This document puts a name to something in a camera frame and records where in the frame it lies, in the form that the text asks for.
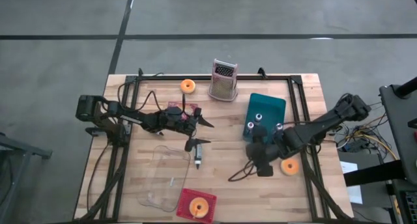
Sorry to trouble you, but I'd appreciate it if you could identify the grey metal stand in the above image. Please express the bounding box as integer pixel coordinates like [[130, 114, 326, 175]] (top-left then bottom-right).
[[0, 132, 53, 224]]

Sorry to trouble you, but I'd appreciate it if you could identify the teal plastic bin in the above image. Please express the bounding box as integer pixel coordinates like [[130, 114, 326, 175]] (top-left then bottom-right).
[[242, 92, 287, 145]]

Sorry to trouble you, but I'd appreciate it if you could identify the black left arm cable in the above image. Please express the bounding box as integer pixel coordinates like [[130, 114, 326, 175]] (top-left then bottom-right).
[[116, 72, 165, 113]]

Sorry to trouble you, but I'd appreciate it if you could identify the bundle of loose cables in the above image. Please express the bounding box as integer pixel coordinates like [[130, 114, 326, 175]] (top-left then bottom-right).
[[337, 102, 399, 161]]

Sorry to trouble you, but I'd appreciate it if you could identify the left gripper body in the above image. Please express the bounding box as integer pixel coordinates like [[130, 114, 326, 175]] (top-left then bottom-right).
[[156, 106, 203, 152]]

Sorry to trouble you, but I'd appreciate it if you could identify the metal box grater pink trim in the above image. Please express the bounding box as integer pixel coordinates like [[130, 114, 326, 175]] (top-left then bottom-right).
[[208, 58, 239, 102]]

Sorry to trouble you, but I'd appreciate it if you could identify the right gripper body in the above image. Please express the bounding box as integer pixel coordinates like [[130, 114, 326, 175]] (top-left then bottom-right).
[[253, 126, 294, 178]]

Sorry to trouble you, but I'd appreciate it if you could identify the red slotted plastic basket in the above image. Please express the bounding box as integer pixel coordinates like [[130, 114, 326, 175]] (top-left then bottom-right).
[[176, 188, 218, 224]]

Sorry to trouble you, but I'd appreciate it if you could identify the white paper sheet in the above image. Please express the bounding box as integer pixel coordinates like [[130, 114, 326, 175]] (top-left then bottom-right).
[[339, 161, 363, 205]]

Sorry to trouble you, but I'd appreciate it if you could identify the black beam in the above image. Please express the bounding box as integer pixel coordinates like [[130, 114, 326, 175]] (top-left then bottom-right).
[[343, 159, 408, 188]]

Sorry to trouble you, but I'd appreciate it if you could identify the clear plastic container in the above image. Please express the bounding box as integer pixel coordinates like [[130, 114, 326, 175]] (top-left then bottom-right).
[[136, 145, 192, 214]]

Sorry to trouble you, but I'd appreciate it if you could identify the black pole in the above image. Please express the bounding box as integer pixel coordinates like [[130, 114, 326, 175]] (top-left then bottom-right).
[[392, 76, 417, 98]]

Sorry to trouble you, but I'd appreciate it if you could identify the grey cart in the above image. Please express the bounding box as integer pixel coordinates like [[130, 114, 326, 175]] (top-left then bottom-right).
[[379, 83, 417, 186]]

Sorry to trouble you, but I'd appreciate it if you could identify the red snack box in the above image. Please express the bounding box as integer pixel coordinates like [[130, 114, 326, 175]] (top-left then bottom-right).
[[167, 101, 199, 122]]

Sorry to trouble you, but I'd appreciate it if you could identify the black aluminium table frame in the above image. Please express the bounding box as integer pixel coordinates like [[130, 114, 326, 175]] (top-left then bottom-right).
[[76, 74, 352, 223]]

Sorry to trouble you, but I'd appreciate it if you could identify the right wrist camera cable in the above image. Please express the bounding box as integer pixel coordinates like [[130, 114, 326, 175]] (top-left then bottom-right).
[[227, 158, 260, 182]]

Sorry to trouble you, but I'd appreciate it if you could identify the orange iced toy donut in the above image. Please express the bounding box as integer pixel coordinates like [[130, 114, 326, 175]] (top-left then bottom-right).
[[280, 158, 300, 177], [180, 79, 197, 94], [188, 197, 210, 219]]

